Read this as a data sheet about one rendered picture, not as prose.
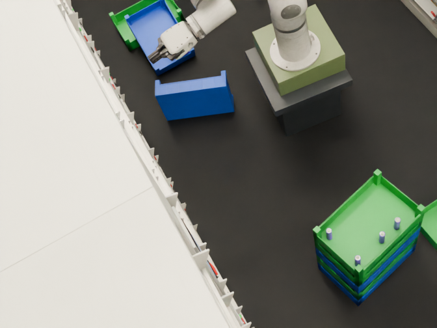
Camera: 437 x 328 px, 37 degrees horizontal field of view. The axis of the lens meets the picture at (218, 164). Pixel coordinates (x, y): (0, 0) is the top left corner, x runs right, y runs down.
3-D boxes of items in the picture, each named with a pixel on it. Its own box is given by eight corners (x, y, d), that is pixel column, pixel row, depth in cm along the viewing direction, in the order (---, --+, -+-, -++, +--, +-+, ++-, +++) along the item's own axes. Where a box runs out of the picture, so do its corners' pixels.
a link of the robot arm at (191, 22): (209, 40, 219) (202, 45, 219) (198, 23, 223) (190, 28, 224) (199, 27, 212) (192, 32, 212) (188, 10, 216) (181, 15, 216)
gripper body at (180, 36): (204, 43, 219) (177, 63, 220) (191, 24, 223) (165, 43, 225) (196, 32, 212) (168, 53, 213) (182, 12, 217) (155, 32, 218)
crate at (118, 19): (167, -5, 317) (163, -16, 310) (185, 21, 308) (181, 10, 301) (114, 24, 315) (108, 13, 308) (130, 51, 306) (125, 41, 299)
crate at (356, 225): (376, 178, 219) (377, 168, 212) (423, 217, 210) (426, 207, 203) (313, 237, 213) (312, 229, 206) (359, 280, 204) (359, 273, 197)
